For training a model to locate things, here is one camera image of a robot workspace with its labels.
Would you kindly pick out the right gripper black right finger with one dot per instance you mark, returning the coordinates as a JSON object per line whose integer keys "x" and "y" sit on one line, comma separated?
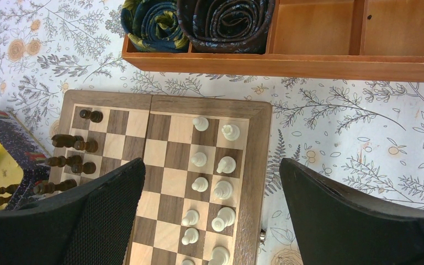
{"x": 337, "y": 224}

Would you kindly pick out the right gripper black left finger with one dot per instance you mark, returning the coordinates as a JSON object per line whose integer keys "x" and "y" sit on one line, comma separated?
{"x": 88, "y": 224}

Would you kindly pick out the dark chess pawn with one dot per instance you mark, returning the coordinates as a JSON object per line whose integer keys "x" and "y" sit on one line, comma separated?
{"x": 86, "y": 168}
{"x": 89, "y": 146}
{"x": 94, "y": 116}

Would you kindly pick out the gold tin box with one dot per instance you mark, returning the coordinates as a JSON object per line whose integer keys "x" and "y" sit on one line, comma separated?
{"x": 21, "y": 162}

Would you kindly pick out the dark chess pawn on board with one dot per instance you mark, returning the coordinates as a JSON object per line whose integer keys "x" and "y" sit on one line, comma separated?
{"x": 86, "y": 168}
{"x": 94, "y": 116}

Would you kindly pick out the white chess piece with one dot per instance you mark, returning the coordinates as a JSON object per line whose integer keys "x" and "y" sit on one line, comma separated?
{"x": 226, "y": 165}
{"x": 231, "y": 132}

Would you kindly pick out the white chess pawn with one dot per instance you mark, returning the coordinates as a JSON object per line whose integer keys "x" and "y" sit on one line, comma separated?
{"x": 199, "y": 159}
{"x": 200, "y": 123}

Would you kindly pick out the floral tablecloth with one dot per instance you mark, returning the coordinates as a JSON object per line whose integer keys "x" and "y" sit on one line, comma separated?
{"x": 365, "y": 134}

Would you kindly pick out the wooden chessboard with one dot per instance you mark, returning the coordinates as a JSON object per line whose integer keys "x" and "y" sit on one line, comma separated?
{"x": 185, "y": 212}

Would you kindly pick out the orange wooden compartment tray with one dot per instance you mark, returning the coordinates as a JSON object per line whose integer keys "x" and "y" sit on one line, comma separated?
{"x": 370, "y": 40}

